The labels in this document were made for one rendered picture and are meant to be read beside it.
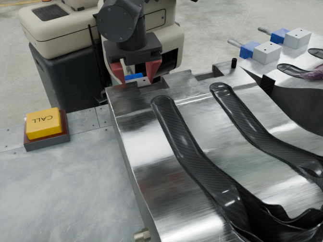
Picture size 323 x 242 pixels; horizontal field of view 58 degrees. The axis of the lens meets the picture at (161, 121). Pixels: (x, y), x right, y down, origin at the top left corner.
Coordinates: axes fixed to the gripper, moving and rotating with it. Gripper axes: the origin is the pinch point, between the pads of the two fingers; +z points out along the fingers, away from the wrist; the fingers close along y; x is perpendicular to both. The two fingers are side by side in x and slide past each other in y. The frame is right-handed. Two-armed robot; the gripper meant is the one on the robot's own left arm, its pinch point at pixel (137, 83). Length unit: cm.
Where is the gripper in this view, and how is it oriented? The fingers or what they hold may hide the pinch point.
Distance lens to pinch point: 62.3
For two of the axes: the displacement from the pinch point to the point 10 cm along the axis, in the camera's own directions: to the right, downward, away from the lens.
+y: 9.6, -2.3, 1.8
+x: -2.9, -6.3, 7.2
